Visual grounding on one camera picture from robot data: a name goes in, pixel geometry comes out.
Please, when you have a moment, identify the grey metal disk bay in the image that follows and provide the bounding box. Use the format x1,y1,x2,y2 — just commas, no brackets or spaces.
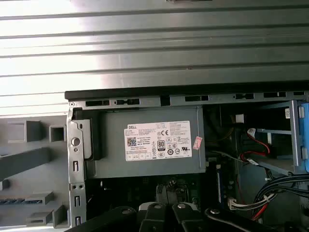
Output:
255,100,302,174

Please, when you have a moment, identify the black wire bundle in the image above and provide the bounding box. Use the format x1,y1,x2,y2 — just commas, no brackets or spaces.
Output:
252,174,309,219

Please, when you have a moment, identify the red power wire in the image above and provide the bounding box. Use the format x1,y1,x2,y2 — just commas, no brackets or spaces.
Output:
241,130,271,162

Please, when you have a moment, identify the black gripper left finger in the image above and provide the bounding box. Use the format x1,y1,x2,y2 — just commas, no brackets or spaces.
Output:
70,185,169,232

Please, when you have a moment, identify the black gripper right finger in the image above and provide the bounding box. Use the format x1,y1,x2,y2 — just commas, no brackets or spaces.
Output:
169,178,277,232

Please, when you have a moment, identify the grey power supply unit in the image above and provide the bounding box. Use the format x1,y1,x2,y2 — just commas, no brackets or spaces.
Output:
84,106,207,179

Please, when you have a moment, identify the black open PC case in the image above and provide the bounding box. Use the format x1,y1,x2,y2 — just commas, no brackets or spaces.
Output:
64,84,309,232

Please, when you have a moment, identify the grey parts rack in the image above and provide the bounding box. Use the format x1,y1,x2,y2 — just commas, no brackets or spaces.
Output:
0,117,73,229

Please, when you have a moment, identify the blue disk carrier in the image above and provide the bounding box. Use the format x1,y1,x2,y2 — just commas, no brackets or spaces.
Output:
298,102,309,173

